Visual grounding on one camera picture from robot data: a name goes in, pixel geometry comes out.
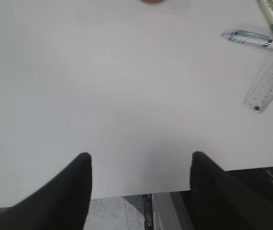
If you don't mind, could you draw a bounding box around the brown Nescafe coffee bottle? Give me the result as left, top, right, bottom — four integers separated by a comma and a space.
141, 0, 164, 4

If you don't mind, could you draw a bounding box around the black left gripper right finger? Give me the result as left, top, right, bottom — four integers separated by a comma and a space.
190, 151, 273, 230

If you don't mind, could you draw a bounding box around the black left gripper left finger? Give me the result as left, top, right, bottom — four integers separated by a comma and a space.
0, 153, 92, 230

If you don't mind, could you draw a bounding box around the blue-grey ballpoint pen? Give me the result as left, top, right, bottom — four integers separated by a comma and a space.
222, 30, 273, 50

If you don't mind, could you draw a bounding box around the transparent plastic ruler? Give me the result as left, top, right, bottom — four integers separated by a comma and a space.
243, 65, 273, 114

